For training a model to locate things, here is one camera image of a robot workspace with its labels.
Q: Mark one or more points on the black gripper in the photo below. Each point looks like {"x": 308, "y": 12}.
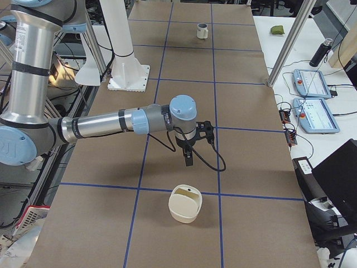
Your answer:
{"x": 184, "y": 144}

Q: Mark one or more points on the white mug grey inside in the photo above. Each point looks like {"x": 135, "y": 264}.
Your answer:
{"x": 202, "y": 31}

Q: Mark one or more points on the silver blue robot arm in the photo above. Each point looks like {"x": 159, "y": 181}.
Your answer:
{"x": 25, "y": 131}
{"x": 8, "y": 29}

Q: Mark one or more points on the cream lidded bin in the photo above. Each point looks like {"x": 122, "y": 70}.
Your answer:
{"x": 185, "y": 203}

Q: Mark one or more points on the black orange usb hub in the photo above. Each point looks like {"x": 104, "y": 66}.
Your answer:
{"x": 285, "y": 116}

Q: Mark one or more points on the near blue teach pendant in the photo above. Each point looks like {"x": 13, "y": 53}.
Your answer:
{"x": 314, "y": 115}

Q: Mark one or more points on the blue teach pendant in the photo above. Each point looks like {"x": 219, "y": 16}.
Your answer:
{"x": 314, "y": 115}
{"x": 311, "y": 83}

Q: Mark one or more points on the far blue teach pendant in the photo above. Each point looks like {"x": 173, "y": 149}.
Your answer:
{"x": 311, "y": 83}

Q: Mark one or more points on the green bean bag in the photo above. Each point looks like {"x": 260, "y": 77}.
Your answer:
{"x": 277, "y": 30}

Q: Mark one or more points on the black water bottle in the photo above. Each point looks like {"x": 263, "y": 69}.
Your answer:
{"x": 321, "y": 52}

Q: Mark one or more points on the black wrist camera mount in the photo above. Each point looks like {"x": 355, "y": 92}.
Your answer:
{"x": 205, "y": 130}

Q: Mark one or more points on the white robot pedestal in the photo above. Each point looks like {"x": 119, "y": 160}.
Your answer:
{"x": 127, "y": 72}

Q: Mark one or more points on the aluminium frame post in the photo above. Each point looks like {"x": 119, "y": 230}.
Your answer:
{"x": 293, "y": 34}

